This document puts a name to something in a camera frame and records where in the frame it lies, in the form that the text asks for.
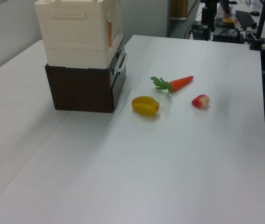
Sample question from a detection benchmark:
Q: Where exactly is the yellow toy starfruit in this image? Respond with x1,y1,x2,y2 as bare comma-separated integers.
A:
131,96,161,118

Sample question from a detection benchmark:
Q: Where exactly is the orange toy carrot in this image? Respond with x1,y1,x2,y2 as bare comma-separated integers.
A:
150,75,194,96

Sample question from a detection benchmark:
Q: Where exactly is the white tray with handles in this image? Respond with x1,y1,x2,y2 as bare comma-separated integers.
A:
34,0,124,69

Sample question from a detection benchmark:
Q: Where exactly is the dark brown drawer unit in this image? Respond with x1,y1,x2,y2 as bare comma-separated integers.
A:
44,39,129,114

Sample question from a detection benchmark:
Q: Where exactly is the copper door handle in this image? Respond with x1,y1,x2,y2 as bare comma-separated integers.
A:
107,20,113,48

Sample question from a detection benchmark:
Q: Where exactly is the black pole with clamp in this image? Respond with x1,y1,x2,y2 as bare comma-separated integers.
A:
249,0,265,51

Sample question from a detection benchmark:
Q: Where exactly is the black cylindrical device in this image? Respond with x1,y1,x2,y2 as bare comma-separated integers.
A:
191,7,215,41

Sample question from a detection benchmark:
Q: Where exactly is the wooden shelf unit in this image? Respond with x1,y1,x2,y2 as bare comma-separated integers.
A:
170,0,189,21

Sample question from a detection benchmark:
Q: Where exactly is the cream cabinet door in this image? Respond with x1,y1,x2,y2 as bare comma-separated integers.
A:
106,1,124,58

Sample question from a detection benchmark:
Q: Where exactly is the black keyboard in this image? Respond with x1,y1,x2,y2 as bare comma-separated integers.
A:
235,10,257,30

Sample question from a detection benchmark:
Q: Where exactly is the white drawer handle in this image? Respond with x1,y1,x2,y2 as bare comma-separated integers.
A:
114,52,128,75

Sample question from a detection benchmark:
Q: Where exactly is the black flat equipment box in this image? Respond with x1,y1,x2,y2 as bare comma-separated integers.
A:
212,27,244,44

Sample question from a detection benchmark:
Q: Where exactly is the red white toy fruit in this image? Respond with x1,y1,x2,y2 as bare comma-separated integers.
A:
191,94,211,109

